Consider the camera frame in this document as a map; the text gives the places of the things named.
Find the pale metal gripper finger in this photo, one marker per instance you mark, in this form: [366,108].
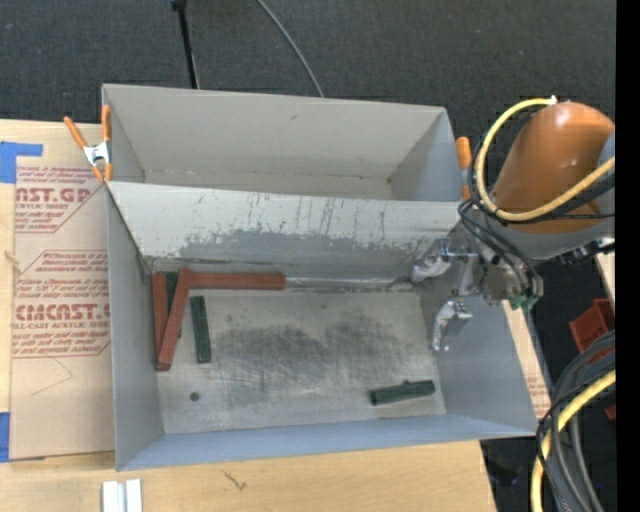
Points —
[442,325]
[431,266]

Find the dark green flat block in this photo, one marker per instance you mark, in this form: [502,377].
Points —
[402,392]
[201,330]

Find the grey metal bin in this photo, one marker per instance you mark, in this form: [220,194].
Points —
[300,345]

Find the red-brown flat block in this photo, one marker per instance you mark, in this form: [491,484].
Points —
[158,315]
[172,325]
[235,281]

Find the brown cardboard board red print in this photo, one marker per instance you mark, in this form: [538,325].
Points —
[60,380]

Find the black cylinder on white bracket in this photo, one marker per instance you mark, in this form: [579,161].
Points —
[587,250]

